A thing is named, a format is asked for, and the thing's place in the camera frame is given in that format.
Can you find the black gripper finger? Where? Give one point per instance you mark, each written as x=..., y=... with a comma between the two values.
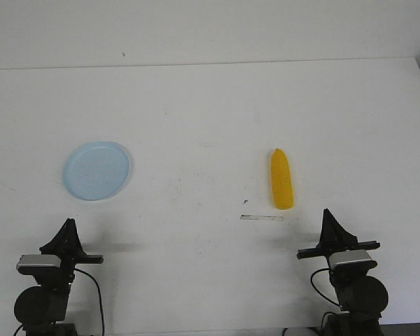
x=76, y=246
x=338, y=235
x=326, y=235
x=56, y=244

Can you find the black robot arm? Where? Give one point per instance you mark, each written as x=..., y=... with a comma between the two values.
x=361, y=298
x=42, y=309

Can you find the light blue round plate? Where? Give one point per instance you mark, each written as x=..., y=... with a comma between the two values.
x=96, y=170

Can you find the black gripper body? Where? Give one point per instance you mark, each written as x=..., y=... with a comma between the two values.
x=326, y=251
x=70, y=261

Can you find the clear tape strip on table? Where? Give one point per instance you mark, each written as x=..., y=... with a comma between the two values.
x=261, y=218

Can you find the yellow toy corn cob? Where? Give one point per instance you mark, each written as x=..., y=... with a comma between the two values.
x=281, y=181

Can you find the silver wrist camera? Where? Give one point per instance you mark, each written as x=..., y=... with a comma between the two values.
x=360, y=259
x=34, y=264

